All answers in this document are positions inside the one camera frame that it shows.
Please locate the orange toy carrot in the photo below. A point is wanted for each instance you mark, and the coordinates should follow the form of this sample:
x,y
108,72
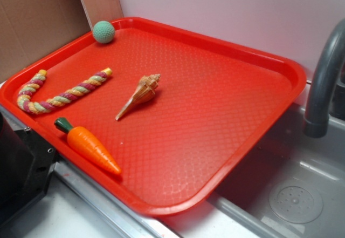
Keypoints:
x,y
88,145

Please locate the grey plastic sink basin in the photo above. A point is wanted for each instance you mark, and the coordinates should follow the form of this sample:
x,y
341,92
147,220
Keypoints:
x,y
288,185

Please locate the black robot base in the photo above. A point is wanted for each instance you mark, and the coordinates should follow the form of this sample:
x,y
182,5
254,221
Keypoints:
x,y
27,162

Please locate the brown spiral seashell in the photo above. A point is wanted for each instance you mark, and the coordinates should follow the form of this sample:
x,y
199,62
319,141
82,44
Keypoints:
x,y
144,92

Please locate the green dimpled ball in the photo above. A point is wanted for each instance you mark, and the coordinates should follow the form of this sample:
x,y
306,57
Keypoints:
x,y
103,32

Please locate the brown cardboard panel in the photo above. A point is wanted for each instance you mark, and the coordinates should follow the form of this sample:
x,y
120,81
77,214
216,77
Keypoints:
x,y
31,29

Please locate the grey sink faucet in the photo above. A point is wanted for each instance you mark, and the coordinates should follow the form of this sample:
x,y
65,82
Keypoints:
x,y
326,94

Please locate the red plastic tray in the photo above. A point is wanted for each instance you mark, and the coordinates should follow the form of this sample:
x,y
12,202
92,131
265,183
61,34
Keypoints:
x,y
214,101

